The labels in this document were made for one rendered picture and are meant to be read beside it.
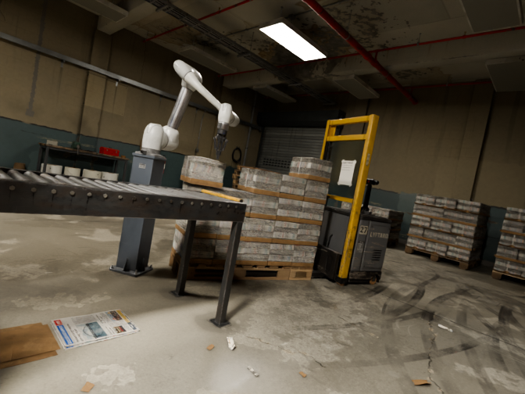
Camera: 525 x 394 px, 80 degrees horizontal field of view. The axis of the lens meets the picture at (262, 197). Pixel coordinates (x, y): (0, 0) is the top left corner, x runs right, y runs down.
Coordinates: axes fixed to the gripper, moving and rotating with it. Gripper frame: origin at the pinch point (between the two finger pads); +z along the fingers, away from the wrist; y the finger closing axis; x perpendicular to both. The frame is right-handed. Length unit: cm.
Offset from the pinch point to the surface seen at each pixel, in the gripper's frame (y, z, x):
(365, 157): -159, -29, 1
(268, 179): -60, 12, -18
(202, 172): 5.6, 16.0, -14.4
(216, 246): -20, 80, -19
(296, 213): -100, 41, -18
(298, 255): -113, 84, -18
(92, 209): 83, 39, 90
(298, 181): -94, 8, -18
